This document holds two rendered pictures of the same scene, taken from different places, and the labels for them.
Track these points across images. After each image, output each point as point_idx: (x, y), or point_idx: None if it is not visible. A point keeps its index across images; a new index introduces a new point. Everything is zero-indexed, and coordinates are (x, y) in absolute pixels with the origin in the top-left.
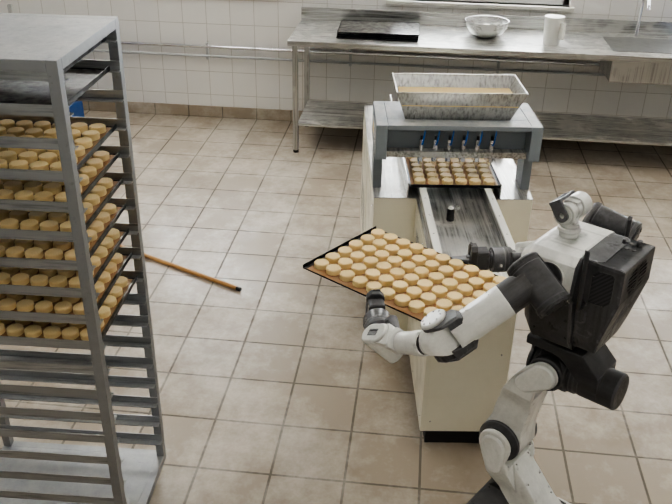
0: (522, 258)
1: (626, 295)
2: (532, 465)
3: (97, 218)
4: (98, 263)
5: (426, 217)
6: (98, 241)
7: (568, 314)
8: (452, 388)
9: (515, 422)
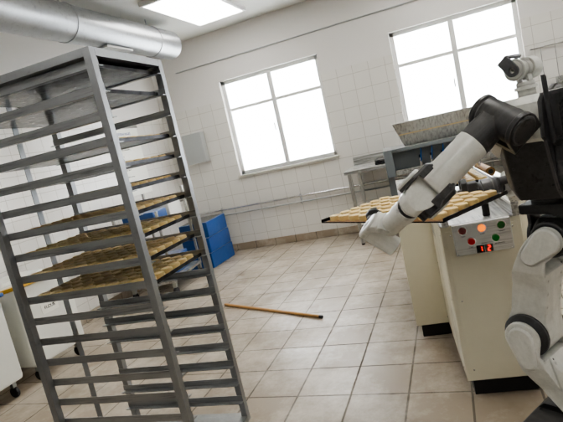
0: (478, 99)
1: None
2: None
3: (159, 199)
4: (157, 227)
5: None
6: (152, 205)
7: (547, 154)
8: (486, 333)
9: (536, 308)
